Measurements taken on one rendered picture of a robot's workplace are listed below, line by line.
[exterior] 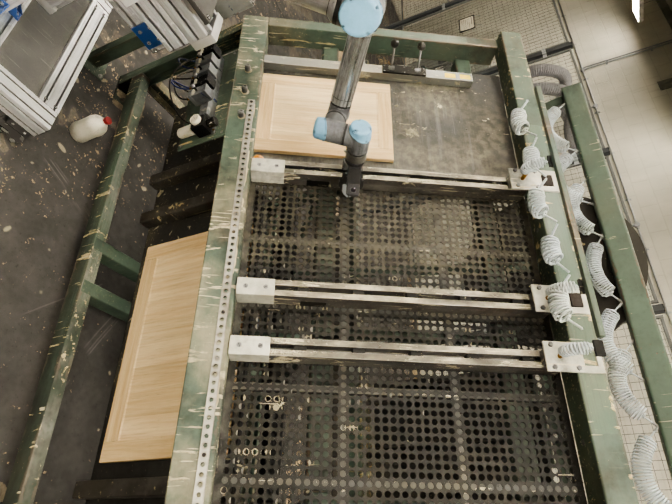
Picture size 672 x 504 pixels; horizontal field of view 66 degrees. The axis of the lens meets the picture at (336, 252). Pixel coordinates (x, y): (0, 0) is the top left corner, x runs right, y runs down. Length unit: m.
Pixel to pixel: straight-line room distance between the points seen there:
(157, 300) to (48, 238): 0.53
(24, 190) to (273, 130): 1.04
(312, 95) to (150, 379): 1.34
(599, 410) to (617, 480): 0.20
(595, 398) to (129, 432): 1.58
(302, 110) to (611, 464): 1.69
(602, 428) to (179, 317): 1.52
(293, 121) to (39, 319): 1.29
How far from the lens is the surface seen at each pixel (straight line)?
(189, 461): 1.60
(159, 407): 2.04
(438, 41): 2.69
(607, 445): 1.81
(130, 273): 2.48
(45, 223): 2.46
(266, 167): 1.98
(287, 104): 2.29
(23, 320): 2.32
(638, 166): 7.99
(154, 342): 2.16
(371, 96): 2.37
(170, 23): 1.94
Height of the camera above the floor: 1.88
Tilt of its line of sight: 22 degrees down
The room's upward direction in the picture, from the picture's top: 77 degrees clockwise
